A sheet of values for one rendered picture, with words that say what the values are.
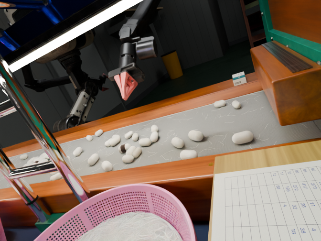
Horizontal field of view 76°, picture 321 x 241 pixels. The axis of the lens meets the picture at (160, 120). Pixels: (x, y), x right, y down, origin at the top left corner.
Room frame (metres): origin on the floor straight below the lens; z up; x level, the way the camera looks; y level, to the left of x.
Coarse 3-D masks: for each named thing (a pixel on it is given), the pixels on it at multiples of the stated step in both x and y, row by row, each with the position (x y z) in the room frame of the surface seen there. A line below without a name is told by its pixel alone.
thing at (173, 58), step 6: (168, 54) 5.28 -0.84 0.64; (174, 54) 5.31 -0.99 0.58; (162, 60) 5.49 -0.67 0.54; (168, 60) 5.30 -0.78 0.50; (174, 60) 5.29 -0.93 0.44; (168, 66) 5.34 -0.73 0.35; (174, 66) 5.29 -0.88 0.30; (180, 66) 5.39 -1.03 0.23; (168, 72) 5.43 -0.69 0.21; (174, 72) 5.30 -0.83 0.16; (180, 72) 5.33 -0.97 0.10; (174, 78) 5.33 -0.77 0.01
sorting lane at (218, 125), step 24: (240, 96) 0.54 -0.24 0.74; (264, 96) 0.48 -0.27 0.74; (168, 120) 0.59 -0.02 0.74; (192, 120) 0.52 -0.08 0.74; (216, 120) 0.46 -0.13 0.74; (240, 120) 0.41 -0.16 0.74; (264, 120) 0.37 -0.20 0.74; (72, 144) 0.78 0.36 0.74; (96, 144) 0.66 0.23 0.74; (120, 144) 0.57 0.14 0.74; (168, 144) 0.44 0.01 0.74; (192, 144) 0.40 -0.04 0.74; (216, 144) 0.36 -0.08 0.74; (240, 144) 0.32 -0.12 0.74; (264, 144) 0.29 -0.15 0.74; (96, 168) 0.48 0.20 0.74; (120, 168) 0.43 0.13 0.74
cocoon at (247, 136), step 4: (240, 132) 0.33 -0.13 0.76; (244, 132) 0.32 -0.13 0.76; (248, 132) 0.32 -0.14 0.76; (236, 136) 0.32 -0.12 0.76; (240, 136) 0.32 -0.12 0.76; (244, 136) 0.32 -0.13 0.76; (248, 136) 0.31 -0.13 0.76; (252, 136) 0.31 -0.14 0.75; (232, 140) 0.33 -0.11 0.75; (236, 140) 0.32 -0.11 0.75; (240, 140) 0.32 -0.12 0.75; (244, 140) 0.31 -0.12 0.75; (248, 140) 0.31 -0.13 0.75
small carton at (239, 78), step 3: (240, 72) 0.61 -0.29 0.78; (243, 72) 0.60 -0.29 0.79; (234, 75) 0.61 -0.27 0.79; (237, 75) 0.60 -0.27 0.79; (240, 75) 0.58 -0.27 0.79; (243, 75) 0.57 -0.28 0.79; (234, 78) 0.58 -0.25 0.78; (237, 78) 0.57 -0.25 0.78; (240, 78) 0.56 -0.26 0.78; (243, 78) 0.56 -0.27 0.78; (234, 81) 0.57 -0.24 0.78; (237, 81) 0.57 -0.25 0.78; (240, 81) 0.56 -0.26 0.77; (243, 81) 0.56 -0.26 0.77; (234, 84) 0.57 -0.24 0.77; (237, 84) 0.57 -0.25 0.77; (240, 84) 0.56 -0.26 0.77
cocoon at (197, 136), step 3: (189, 132) 0.41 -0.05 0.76; (192, 132) 0.41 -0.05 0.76; (195, 132) 0.40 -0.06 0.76; (198, 132) 0.39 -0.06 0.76; (201, 132) 0.40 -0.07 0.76; (189, 135) 0.41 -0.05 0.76; (192, 135) 0.40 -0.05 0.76; (195, 135) 0.39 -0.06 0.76; (198, 135) 0.39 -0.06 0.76; (201, 135) 0.39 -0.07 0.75; (192, 138) 0.40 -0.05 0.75; (195, 138) 0.39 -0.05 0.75; (198, 138) 0.39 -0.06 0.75; (201, 138) 0.39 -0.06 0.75
